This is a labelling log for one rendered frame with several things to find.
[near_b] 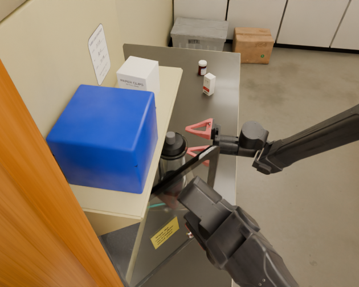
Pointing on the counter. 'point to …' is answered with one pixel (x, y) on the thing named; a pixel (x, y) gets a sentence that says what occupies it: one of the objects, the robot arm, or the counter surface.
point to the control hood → (103, 226)
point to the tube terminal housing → (55, 52)
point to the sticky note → (165, 233)
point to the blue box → (106, 138)
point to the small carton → (139, 75)
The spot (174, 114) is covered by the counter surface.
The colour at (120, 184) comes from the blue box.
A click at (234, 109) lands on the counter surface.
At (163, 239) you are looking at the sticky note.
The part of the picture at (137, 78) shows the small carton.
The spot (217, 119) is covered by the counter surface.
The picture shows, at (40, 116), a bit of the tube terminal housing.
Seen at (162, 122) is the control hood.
